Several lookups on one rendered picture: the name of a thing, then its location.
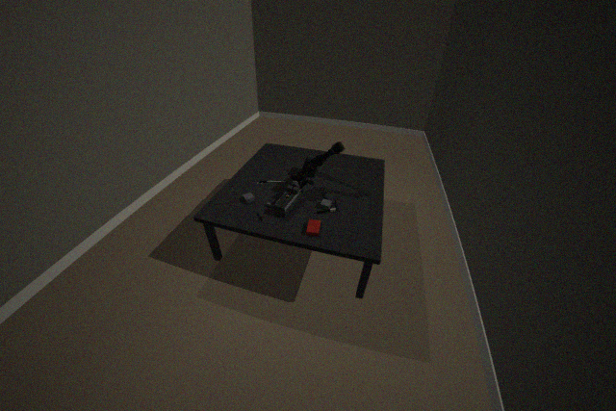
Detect red block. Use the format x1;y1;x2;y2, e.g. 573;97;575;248
306;219;321;237

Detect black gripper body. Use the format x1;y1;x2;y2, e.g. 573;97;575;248
290;170;314;185

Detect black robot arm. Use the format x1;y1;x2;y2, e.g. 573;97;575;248
297;141;345;179

